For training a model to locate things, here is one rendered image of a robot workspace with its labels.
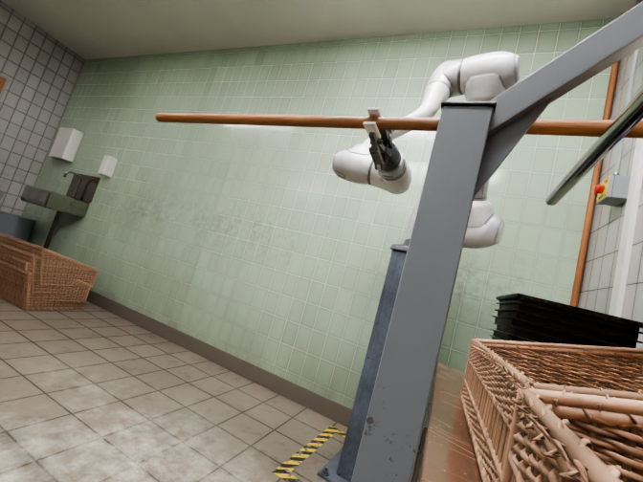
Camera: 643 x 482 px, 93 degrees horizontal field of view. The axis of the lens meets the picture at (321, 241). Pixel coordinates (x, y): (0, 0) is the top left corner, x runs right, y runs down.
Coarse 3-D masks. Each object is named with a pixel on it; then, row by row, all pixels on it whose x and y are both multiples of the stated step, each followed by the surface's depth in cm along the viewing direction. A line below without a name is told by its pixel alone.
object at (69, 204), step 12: (72, 180) 332; (84, 180) 324; (96, 180) 316; (24, 192) 296; (36, 192) 288; (48, 192) 280; (72, 192) 327; (84, 192) 319; (36, 204) 284; (48, 204) 281; (60, 204) 290; (72, 204) 298; (84, 204) 308; (84, 216) 310; (48, 240) 304
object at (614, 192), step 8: (616, 176) 125; (624, 176) 124; (600, 184) 134; (608, 184) 126; (616, 184) 125; (624, 184) 124; (608, 192) 125; (616, 192) 124; (624, 192) 123; (600, 200) 130; (608, 200) 128; (616, 200) 126; (624, 200) 124
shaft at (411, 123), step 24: (168, 120) 106; (192, 120) 101; (216, 120) 96; (240, 120) 92; (264, 120) 88; (288, 120) 85; (312, 120) 82; (336, 120) 79; (360, 120) 76; (384, 120) 74; (408, 120) 71; (432, 120) 69; (552, 120) 60; (576, 120) 58; (600, 120) 57
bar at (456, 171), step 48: (576, 48) 24; (624, 48) 23; (528, 96) 25; (480, 144) 25; (432, 192) 25; (432, 240) 24; (432, 288) 24; (432, 336) 23; (384, 384) 23; (384, 432) 23; (384, 480) 22
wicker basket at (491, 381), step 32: (480, 352) 62; (512, 352) 76; (544, 352) 74; (576, 352) 72; (608, 352) 70; (640, 352) 68; (480, 384) 57; (512, 384) 36; (544, 384) 30; (576, 384) 71; (608, 384) 69; (640, 384) 67; (480, 416) 50; (512, 416) 34; (480, 448) 46; (640, 448) 27
